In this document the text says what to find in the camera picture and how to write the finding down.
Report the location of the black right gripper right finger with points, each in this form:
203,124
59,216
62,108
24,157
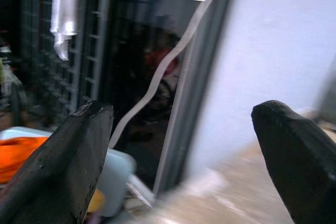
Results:
296,155

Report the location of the orange garment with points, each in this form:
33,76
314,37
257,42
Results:
18,155

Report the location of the dark metal window grille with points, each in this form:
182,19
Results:
65,43

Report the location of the yellow plastic item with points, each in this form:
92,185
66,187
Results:
95,201

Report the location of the grey sliding door frame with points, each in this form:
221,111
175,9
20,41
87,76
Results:
194,77

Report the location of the light blue plastic laundry basket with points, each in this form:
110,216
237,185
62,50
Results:
115,176

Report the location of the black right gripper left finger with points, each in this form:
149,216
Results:
63,166

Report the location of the white hanging garment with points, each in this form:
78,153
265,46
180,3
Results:
63,14

